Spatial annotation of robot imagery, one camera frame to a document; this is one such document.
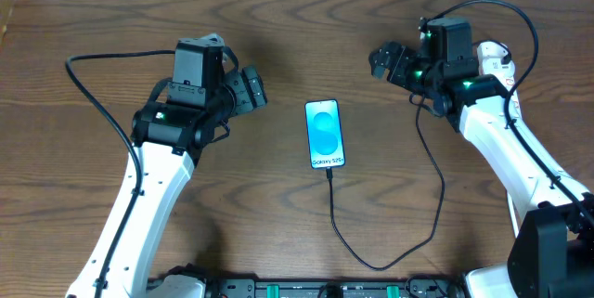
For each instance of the blue Galaxy smartphone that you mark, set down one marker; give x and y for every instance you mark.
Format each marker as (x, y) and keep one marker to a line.
(324, 132)

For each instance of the white power strip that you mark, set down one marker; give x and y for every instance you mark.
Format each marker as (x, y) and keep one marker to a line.
(493, 106)

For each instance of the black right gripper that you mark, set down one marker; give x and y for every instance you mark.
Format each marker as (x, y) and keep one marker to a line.
(394, 63)

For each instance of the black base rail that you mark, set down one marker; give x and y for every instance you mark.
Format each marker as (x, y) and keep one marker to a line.
(422, 287)

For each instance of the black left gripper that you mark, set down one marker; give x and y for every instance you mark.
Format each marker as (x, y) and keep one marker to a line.
(251, 87)

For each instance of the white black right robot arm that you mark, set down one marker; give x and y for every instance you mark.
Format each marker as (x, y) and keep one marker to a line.
(470, 84)

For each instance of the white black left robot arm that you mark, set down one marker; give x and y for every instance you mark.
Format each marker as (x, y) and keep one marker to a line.
(178, 121)

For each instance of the white USB charger adapter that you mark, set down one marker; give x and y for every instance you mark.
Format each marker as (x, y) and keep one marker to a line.
(495, 59)

